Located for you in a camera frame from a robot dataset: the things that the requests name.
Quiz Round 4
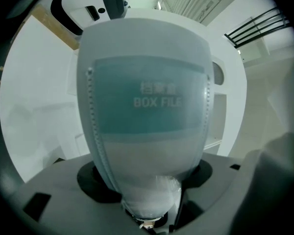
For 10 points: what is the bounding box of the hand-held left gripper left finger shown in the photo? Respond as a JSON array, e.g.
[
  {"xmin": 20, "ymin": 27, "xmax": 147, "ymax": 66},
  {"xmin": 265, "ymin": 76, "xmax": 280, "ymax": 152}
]
[{"xmin": 21, "ymin": 158, "xmax": 141, "ymax": 235}]

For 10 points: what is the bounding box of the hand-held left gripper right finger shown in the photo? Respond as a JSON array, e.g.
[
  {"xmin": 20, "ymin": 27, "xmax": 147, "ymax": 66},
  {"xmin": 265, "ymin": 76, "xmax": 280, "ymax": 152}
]
[{"xmin": 162, "ymin": 152, "xmax": 246, "ymax": 235}]

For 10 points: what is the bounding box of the white box device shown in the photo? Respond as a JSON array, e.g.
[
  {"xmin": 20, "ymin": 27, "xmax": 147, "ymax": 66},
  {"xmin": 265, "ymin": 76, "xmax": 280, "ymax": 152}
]
[{"xmin": 75, "ymin": 17, "xmax": 214, "ymax": 222}]

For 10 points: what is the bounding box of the white work table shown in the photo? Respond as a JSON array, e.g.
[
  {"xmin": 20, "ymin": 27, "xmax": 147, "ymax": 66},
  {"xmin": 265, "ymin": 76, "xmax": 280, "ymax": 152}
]
[{"xmin": 0, "ymin": 15, "xmax": 96, "ymax": 184}]

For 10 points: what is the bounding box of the white glass cabinet door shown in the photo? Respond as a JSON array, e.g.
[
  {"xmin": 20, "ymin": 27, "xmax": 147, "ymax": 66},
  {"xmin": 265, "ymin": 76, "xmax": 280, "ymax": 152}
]
[{"xmin": 159, "ymin": 0, "xmax": 236, "ymax": 24}]

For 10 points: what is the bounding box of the white black mobile robot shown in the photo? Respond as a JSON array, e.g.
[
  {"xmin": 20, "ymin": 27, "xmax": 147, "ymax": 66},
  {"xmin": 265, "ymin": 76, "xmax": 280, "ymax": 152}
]
[{"xmin": 49, "ymin": 0, "xmax": 131, "ymax": 37}]

